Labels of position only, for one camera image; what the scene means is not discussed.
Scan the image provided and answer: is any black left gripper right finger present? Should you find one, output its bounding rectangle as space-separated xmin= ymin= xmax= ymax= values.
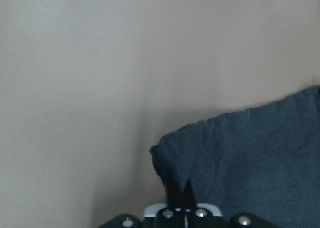
xmin=182 ymin=180 xmax=198 ymax=211

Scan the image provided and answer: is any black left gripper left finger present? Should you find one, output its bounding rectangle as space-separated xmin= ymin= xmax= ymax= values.
xmin=164 ymin=180 xmax=183 ymax=210

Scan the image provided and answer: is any black printed t-shirt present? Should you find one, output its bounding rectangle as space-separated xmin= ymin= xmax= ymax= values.
xmin=151 ymin=86 xmax=320 ymax=228

